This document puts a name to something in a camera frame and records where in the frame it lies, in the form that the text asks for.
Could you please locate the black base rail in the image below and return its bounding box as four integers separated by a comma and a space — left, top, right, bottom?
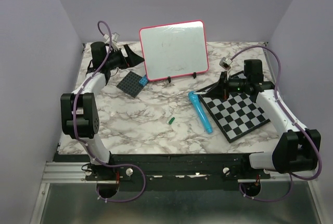
85, 153, 270, 191

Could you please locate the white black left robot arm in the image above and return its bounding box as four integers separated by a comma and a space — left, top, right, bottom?
60, 42, 144, 180

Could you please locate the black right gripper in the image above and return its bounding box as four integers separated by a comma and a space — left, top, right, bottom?
206, 71, 250, 100

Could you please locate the pink framed whiteboard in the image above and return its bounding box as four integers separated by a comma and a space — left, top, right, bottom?
139, 20, 209, 82

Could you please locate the aluminium frame rail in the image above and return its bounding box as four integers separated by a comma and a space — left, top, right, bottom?
41, 42, 319, 183

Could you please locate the black white chessboard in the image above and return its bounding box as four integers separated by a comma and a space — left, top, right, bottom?
198, 93, 270, 143

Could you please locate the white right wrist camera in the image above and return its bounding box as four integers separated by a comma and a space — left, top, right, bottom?
219, 57, 233, 71

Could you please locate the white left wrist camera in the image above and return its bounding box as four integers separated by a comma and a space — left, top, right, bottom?
104, 33, 120, 51

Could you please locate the green marker cap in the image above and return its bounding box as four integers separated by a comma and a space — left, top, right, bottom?
168, 117, 175, 125

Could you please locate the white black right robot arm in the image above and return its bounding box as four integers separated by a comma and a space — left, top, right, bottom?
199, 59, 321, 178

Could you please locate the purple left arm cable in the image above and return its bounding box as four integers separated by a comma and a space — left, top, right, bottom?
72, 20, 147, 204

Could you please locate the blue lego brick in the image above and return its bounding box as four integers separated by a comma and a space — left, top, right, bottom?
139, 75, 149, 87

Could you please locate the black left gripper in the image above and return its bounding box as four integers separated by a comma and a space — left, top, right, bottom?
105, 44, 144, 70

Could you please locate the dark grey lego baseplate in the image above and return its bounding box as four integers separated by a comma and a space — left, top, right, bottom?
117, 71, 144, 98

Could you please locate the black whiteboard stand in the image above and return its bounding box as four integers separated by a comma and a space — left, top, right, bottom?
167, 72, 197, 83

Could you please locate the white whiteboard marker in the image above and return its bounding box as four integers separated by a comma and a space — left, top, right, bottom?
193, 92, 206, 95

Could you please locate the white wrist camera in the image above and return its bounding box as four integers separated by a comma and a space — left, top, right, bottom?
104, 33, 120, 51
219, 57, 233, 71

